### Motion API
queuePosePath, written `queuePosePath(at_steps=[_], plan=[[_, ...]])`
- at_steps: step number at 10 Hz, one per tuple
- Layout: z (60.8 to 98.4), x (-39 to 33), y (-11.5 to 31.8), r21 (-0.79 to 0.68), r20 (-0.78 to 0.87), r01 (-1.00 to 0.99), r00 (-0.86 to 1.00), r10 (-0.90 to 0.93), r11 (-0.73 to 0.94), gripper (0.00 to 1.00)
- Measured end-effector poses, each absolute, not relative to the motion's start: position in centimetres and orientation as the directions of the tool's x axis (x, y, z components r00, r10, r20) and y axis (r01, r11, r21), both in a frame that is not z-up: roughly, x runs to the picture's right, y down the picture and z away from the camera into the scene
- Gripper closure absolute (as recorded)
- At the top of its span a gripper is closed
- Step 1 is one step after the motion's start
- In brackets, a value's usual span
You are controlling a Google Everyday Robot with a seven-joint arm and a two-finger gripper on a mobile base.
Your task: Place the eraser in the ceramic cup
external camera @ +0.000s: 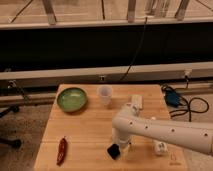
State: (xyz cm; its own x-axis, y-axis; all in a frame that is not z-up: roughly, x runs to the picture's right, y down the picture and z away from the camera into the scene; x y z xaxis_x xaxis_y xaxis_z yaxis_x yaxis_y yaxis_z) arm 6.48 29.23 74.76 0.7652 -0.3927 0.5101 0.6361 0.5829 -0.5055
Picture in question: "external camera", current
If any translucent plastic cup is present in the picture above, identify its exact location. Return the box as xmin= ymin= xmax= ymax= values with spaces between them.
xmin=97 ymin=85 xmax=113 ymax=106

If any black eraser block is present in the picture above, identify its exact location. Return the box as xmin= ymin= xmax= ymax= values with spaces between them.
xmin=107 ymin=144 xmax=120 ymax=160

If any white plastic bottle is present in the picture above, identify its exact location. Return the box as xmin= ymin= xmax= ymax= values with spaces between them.
xmin=153 ymin=140 xmax=168 ymax=156

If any black office chair base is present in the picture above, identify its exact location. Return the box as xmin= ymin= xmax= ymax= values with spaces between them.
xmin=0 ymin=105 xmax=22 ymax=149

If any black floor cable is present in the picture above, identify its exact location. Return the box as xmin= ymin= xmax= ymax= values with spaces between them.
xmin=161 ymin=83 xmax=211 ymax=123

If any black hanging cable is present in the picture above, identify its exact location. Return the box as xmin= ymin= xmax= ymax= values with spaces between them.
xmin=119 ymin=16 xmax=149 ymax=82

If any green ceramic bowl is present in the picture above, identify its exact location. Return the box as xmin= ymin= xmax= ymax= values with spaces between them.
xmin=57 ymin=87 xmax=88 ymax=112

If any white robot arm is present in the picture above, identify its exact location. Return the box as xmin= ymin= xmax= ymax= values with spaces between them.
xmin=112 ymin=103 xmax=213 ymax=156

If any wooden table board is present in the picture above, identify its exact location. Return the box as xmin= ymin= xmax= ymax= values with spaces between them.
xmin=33 ymin=84 xmax=187 ymax=171

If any dried red chili pepper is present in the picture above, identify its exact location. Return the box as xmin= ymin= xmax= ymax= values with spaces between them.
xmin=57 ymin=137 xmax=67 ymax=166

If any white rectangular block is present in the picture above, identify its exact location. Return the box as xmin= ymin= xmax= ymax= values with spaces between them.
xmin=131 ymin=95 xmax=143 ymax=110

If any blue power adapter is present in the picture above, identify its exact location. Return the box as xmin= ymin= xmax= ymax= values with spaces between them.
xmin=165 ymin=90 xmax=180 ymax=107

